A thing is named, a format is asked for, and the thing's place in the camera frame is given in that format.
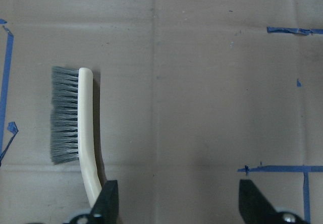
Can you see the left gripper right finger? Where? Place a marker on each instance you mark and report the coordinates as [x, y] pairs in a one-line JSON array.
[[253, 205]]

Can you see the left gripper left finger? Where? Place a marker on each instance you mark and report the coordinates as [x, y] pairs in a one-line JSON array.
[[106, 207]]

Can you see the cream hand brush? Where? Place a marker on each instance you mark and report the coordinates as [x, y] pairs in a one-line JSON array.
[[71, 125]]

